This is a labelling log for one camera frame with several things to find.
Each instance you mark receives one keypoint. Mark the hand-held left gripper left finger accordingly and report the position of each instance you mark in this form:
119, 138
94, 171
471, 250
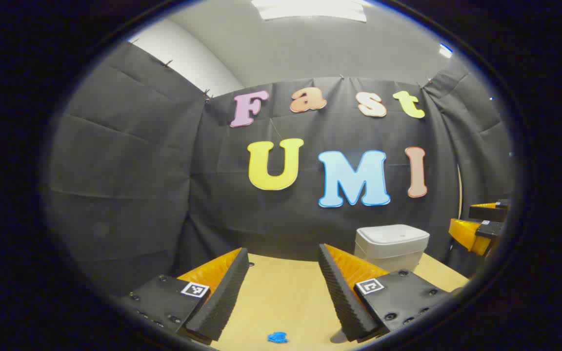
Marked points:
222, 297

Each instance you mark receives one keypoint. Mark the small ceiling light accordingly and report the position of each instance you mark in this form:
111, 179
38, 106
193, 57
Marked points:
445, 50

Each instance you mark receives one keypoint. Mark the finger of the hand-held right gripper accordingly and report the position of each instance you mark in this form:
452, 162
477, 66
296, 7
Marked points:
466, 236
488, 213

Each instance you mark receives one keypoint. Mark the black backdrop cloth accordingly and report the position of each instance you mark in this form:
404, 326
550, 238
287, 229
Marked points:
139, 170

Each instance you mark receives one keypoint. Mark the ceiling light panel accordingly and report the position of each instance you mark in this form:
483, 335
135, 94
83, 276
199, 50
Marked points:
310, 9

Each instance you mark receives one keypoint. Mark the blue paper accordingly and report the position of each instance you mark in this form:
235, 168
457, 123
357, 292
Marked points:
277, 337

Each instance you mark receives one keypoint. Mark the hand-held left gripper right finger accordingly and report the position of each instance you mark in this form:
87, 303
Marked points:
342, 302

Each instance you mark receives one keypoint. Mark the white desktop garbage bin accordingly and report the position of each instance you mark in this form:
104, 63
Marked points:
391, 243

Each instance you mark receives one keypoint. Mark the wooden desktop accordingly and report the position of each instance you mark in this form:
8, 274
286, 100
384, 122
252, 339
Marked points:
286, 302

